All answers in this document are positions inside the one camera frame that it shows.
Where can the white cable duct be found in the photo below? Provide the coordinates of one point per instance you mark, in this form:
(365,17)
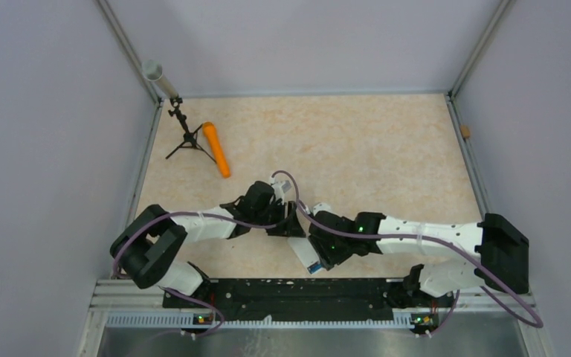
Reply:
(186,320)

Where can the white remote control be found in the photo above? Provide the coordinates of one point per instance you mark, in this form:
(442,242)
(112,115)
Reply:
(304,251)

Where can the small cork piece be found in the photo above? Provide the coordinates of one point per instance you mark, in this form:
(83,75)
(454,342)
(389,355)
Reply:
(465,131)

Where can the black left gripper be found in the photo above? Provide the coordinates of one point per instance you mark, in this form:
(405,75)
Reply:
(289,227)

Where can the grey tube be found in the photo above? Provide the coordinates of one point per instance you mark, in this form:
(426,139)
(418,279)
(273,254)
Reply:
(153,72)

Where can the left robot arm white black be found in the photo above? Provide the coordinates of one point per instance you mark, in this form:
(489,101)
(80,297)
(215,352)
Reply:
(146,251)

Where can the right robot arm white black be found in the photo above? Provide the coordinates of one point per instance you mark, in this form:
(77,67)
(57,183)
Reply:
(491,253)

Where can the blue AA battery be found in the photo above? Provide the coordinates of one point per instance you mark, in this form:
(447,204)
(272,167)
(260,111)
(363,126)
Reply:
(313,269)

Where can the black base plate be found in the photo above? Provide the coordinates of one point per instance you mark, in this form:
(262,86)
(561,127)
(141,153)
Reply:
(324,299)

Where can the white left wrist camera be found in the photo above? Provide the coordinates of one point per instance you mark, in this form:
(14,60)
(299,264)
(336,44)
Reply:
(280,188)

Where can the black mini tripod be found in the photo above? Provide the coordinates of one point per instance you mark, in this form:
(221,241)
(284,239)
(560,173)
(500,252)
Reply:
(189,136)

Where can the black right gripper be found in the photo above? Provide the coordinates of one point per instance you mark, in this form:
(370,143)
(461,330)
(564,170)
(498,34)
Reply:
(328,259)

